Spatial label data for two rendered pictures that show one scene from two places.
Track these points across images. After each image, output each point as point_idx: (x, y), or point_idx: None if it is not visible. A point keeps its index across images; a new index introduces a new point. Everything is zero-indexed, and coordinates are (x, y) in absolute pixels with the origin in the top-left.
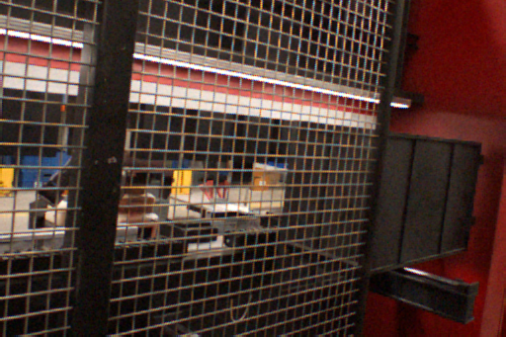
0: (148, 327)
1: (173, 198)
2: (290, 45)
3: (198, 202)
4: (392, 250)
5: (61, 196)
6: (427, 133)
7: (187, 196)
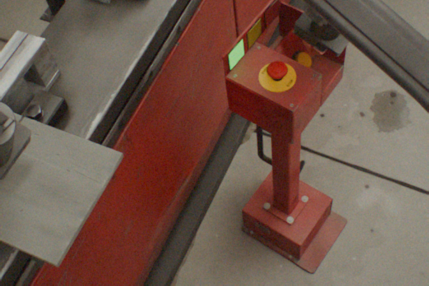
0: None
1: (108, 149)
2: None
3: (34, 143)
4: None
5: (309, 7)
6: None
7: (87, 191)
